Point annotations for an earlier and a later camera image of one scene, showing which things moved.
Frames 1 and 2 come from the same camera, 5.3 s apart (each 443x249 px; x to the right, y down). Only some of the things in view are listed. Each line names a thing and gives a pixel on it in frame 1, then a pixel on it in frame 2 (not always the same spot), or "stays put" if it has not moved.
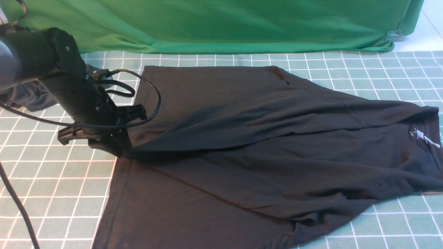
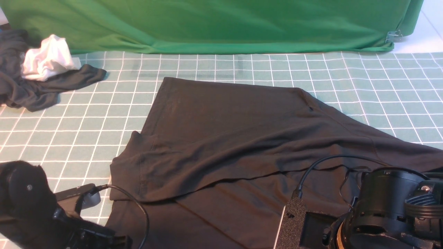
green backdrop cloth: x=220 y=26 stays put
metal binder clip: x=394 y=36 stays put
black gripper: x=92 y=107 to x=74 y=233
